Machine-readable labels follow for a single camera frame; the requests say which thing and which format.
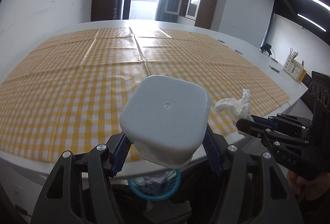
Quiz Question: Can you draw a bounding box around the white plastic cup container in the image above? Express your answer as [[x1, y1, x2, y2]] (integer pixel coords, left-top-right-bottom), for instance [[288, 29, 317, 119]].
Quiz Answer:
[[120, 75, 210, 169]]

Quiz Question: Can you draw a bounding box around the yellow checkered tablecloth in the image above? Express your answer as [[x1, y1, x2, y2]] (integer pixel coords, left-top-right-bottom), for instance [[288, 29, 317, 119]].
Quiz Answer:
[[1, 27, 290, 163]]

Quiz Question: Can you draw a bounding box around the white tissue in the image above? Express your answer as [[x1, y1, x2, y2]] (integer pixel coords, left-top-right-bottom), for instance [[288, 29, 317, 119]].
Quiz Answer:
[[214, 89, 254, 126]]

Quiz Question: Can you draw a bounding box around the white desk organizer box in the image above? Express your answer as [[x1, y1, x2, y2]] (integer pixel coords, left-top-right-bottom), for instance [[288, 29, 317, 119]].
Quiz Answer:
[[283, 48, 306, 83]]

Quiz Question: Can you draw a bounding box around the blue plastic waste basket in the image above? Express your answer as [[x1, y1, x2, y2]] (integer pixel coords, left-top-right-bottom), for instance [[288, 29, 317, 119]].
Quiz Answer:
[[127, 169, 181, 201]]

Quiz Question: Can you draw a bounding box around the person's right hand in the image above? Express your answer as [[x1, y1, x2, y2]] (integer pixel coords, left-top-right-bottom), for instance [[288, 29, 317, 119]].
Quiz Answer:
[[286, 171, 329, 200]]

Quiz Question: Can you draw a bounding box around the clear plastic wrap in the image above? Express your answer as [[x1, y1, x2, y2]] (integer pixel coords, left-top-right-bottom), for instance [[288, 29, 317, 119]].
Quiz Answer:
[[133, 174, 167, 193]]

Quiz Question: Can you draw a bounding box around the black device on table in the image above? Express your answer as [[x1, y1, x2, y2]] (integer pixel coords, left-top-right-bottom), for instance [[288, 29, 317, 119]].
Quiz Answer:
[[259, 43, 272, 57]]

